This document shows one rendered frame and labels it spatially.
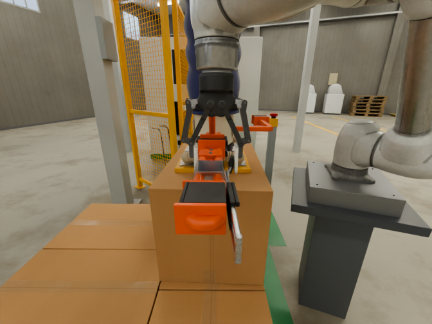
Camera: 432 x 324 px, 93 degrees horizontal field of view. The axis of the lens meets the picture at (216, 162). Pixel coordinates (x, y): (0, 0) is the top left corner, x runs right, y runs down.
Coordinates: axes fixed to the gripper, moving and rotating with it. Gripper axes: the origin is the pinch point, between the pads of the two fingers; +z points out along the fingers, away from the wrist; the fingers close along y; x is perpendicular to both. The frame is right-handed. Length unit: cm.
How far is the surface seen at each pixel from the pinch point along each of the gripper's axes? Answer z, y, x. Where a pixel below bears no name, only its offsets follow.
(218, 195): -2.0, -0.4, 20.4
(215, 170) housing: -1.2, 0.2, 8.5
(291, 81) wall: -48, -401, -1134
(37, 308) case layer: 54, 60, -1
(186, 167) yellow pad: 11.4, 11.1, -25.2
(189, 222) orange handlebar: 0.0, 3.5, 24.1
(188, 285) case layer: 53, 10, -9
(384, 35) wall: -241, -745, -1004
